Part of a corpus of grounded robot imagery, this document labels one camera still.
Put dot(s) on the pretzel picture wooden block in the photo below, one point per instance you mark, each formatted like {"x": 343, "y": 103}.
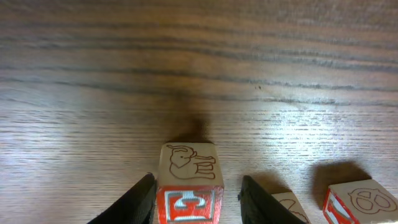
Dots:
{"x": 360, "y": 202}

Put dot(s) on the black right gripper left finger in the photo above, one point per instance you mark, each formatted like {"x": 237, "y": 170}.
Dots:
{"x": 136, "y": 206}

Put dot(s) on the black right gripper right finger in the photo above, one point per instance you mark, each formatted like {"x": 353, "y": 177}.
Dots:
{"x": 260, "y": 207}

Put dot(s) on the green V wooden block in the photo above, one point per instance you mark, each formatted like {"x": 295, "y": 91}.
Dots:
{"x": 292, "y": 204}

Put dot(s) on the red E elephant block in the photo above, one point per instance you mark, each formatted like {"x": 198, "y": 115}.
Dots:
{"x": 190, "y": 184}

